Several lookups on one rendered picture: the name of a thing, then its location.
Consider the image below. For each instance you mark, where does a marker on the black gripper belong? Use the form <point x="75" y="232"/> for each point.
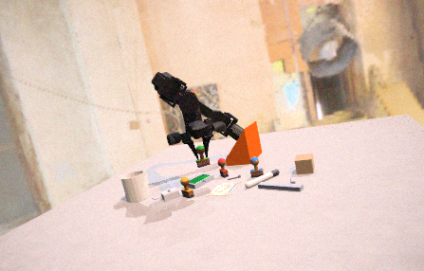
<point x="175" y="138"/>

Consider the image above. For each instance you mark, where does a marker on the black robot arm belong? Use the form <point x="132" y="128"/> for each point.
<point x="171" y="91"/>

